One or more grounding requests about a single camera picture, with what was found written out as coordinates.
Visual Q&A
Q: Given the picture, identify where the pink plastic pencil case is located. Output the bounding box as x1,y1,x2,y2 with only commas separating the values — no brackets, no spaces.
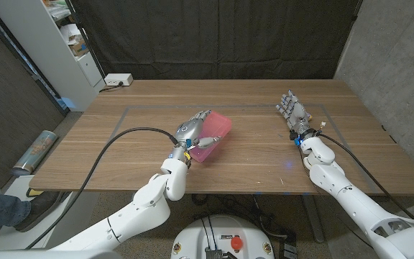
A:
188,110,233,163

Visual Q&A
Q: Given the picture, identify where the white power strip box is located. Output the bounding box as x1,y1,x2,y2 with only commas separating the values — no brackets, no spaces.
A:
103,73,134,87

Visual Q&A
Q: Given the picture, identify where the grey metal table leg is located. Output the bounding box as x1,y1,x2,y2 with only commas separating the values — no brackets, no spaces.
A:
302,195,326,244

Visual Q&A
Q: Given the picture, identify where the white shelf cabinet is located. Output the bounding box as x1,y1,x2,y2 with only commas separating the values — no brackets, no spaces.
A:
0,0,106,112

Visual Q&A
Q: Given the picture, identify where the black backdrop stand pole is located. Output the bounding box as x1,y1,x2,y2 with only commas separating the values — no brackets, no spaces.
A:
65,0,106,78

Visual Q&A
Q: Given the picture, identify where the cardboard box on shelf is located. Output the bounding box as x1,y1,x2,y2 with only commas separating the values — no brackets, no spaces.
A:
68,37,89,57

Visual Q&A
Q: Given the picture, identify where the black fabric backdrop curtain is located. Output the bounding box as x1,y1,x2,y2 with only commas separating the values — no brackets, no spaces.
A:
69,0,362,81

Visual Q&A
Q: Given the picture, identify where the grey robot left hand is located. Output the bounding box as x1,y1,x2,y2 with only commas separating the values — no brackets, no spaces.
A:
173,109,222,156

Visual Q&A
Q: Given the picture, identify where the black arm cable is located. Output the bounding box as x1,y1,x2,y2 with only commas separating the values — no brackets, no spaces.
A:
25,126,179,250
317,132,414,219

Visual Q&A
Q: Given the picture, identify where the dark person shoe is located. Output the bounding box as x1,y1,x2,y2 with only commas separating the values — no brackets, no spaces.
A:
14,191,63,233

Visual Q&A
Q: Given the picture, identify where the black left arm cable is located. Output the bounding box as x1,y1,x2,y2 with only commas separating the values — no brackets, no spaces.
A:
25,126,179,250

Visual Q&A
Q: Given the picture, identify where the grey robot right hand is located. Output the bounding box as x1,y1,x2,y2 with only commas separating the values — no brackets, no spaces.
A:
275,89,313,134

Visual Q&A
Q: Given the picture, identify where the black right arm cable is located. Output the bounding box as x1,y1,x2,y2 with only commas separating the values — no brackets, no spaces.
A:
317,132,414,219

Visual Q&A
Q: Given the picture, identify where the black power brick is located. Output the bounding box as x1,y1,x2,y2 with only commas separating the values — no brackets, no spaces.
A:
278,240,298,259

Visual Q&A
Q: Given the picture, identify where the white robot base torso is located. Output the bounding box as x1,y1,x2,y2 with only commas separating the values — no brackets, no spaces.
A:
170,214,275,259

